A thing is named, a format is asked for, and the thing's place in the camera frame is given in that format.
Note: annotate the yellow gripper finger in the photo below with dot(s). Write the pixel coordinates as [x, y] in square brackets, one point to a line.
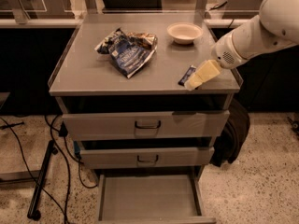
[203, 73]

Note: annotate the blue rxbar blueberry bar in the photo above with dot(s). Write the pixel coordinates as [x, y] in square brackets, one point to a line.
[188, 73]

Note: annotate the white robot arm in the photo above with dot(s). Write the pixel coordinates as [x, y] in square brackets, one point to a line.
[276, 27]

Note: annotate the grey drawer cabinet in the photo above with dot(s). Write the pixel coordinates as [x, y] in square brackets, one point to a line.
[85, 82]

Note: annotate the grey top drawer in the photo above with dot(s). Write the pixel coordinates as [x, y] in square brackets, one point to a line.
[138, 125]

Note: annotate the grey drawer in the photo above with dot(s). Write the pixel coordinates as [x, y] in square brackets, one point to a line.
[146, 157]
[138, 125]
[153, 199]

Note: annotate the grey middle drawer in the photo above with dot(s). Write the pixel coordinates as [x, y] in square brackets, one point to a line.
[146, 157]

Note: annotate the grey bottom drawer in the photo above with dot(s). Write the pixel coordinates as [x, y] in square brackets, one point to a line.
[153, 199]

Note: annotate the white bowl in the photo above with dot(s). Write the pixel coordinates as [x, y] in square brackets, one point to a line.
[184, 33]

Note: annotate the black backpack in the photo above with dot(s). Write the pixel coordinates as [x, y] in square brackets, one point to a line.
[228, 145]

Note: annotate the blue crumpled chip bag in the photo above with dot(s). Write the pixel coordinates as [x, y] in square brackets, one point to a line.
[129, 52]

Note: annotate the black bin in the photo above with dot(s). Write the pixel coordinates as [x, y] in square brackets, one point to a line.
[133, 4]

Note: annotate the black stand leg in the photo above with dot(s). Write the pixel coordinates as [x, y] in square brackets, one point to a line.
[33, 212]

